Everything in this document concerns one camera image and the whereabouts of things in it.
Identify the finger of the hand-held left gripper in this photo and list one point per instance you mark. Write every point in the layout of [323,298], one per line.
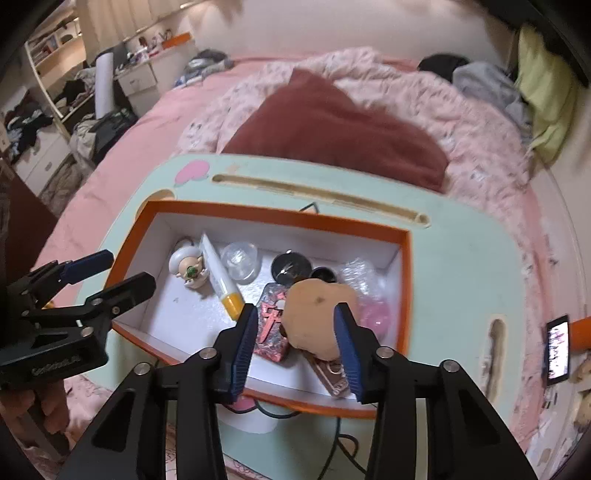
[124,290]
[87,266]

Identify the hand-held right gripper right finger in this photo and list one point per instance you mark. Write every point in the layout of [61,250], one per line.
[348,355]

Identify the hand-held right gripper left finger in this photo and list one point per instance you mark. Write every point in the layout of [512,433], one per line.
[244,341]

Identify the brown card box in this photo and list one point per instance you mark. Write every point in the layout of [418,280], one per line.
[330,376]

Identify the red mahjong tile block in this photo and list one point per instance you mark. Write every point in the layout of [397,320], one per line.
[270,323]

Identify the pink round jelly container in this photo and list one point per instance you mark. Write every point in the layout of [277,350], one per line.
[376,316]

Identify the brown plush toy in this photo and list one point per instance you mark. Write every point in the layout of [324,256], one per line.
[309,314]

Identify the orange cardboard box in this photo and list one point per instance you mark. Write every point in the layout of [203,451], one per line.
[184,323]

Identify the white tube yellow cap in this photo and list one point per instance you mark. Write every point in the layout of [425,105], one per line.
[217,272]

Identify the clear plastic dome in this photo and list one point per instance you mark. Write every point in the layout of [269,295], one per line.
[240,263]

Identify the bubble wrap packet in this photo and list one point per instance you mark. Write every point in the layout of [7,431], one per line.
[364,277]

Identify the red thread spool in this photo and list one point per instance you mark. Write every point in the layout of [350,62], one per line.
[323,273]

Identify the round metal tin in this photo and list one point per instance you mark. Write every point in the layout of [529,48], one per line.
[288,267]

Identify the person's left hand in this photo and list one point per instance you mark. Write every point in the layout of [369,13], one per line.
[51,406]

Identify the pink bed sheet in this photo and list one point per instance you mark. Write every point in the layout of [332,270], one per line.
[138,152]

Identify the green cartoon lap table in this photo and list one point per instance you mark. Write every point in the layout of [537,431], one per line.
[461,277]

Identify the black bag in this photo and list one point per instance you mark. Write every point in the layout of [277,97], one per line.
[106,129]

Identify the dark clothes pile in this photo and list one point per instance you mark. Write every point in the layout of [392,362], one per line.
[27,122]

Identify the white roll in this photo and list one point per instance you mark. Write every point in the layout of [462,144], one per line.
[104,83]

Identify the white drawer cabinet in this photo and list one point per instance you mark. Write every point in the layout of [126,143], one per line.
[138,83]

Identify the white shelf unit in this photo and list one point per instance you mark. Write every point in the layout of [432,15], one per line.
[46,64]

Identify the smartphone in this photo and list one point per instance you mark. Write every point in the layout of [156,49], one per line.
[557,350]

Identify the maroon pillow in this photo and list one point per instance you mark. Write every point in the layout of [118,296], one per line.
[332,129]

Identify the blue-grey clothes pile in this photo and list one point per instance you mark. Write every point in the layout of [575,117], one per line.
[203,64]

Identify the orange object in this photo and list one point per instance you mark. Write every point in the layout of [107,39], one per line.
[581,334]

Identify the orange box on shelf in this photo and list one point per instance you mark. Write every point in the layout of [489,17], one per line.
[178,40]

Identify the pink floral blanket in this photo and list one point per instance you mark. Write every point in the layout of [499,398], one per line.
[415,92]

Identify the grey garment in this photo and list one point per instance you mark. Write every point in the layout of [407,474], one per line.
[489,85]

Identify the black garment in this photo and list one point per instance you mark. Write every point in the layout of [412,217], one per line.
[438,62]

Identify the yellow-green garment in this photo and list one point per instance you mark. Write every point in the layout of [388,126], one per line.
[549,92]

